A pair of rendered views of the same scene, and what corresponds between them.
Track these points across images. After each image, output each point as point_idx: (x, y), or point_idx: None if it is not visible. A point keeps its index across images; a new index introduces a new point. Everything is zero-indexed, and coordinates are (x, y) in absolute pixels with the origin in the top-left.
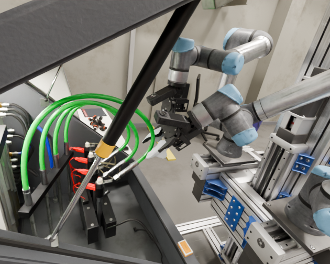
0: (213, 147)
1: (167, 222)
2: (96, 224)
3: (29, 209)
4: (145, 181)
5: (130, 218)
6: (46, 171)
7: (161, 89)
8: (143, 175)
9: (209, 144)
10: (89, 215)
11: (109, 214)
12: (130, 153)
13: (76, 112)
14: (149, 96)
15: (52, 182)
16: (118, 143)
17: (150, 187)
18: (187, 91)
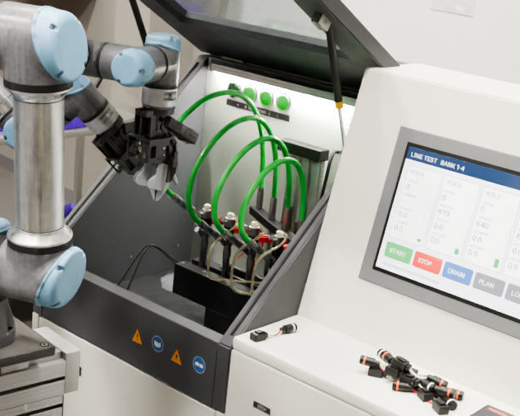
0: (21, 336)
1: (104, 282)
2: (196, 258)
3: (252, 206)
4: (168, 316)
5: (154, 245)
6: (271, 201)
7: (182, 123)
8: (180, 323)
9: (35, 342)
10: (213, 263)
11: (189, 266)
12: (240, 335)
13: (328, 205)
14: (194, 130)
15: (268, 225)
16: (290, 350)
17: (154, 309)
18: (136, 122)
